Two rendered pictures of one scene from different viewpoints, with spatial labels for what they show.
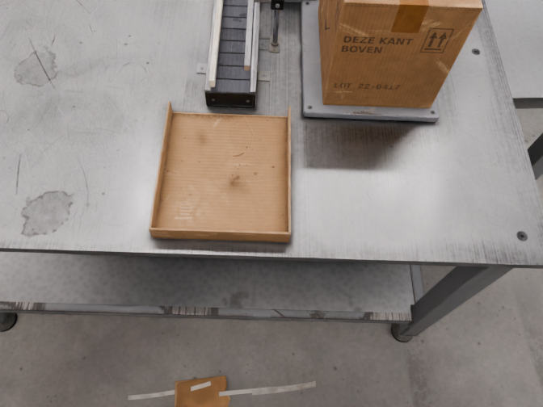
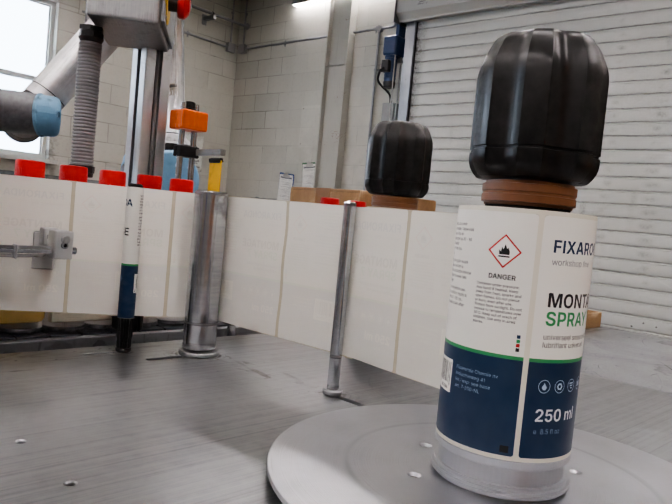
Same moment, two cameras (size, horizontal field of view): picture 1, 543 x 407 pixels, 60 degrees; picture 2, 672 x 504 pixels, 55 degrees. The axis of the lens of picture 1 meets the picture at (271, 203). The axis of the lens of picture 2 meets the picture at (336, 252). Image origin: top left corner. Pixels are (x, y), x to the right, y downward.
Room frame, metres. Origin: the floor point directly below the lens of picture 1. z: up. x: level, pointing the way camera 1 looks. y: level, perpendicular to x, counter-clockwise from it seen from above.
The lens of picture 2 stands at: (2.01, 1.00, 1.05)
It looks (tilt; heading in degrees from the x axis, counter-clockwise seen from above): 3 degrees down; 228
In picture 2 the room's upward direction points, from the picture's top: 5 degrees clockwise
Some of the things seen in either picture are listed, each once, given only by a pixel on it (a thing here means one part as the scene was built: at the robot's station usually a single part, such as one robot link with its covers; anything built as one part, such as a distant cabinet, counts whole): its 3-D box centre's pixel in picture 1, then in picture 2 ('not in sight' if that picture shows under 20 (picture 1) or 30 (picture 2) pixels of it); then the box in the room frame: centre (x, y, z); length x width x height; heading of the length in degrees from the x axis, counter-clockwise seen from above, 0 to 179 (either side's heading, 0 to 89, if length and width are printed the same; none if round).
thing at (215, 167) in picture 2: not in sight; (214, 177); (1.49, 0.14, 1.09); 0.03 x 0.01 x 0.06; 93
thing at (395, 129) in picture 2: not in sight; (390, 240); (1.40, 0.43, 1.03); 0.09 x 0.09 x 0.30
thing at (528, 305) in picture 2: not in sight; (521, 259); (1.63, 0.77, 1.04); 0.09 x 0.09 x 0.29
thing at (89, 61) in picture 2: not in sight; (86, 102); (1.66, 0.07, 1.18); 0.04 x 0.04 x 0.21
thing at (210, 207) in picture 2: not in sight; (205, 273); (1.62, 0.35, 0.97); 0.05 x 0.05 x 0.19
